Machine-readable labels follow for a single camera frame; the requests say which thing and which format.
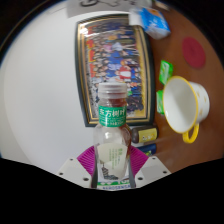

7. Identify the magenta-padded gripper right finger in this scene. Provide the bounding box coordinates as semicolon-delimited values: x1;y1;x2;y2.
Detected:
126;145;172;189

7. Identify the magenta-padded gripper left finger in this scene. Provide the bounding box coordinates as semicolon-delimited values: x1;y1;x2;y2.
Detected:
55;145;98;189

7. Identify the clear green-labelled drink bottle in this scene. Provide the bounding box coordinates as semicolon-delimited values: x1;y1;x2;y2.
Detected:
92;82;132;190

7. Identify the dark amber pump bottle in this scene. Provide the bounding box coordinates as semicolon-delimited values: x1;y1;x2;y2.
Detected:
130;125;158;144

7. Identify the green packet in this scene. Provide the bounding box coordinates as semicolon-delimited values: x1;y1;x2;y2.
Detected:
158;59;174;86
155;89;166;116

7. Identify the white yellow-rimmed mug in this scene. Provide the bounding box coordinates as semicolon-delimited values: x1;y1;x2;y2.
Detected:
162;75;211;145

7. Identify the framed group photo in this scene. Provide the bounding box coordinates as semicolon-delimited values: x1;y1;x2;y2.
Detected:
74;13;157;128

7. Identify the flat round red coaster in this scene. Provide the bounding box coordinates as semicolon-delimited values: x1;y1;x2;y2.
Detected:
181;36;207;70

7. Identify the white printed paper bag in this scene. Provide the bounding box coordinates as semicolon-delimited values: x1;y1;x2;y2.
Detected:
66;0;154;18

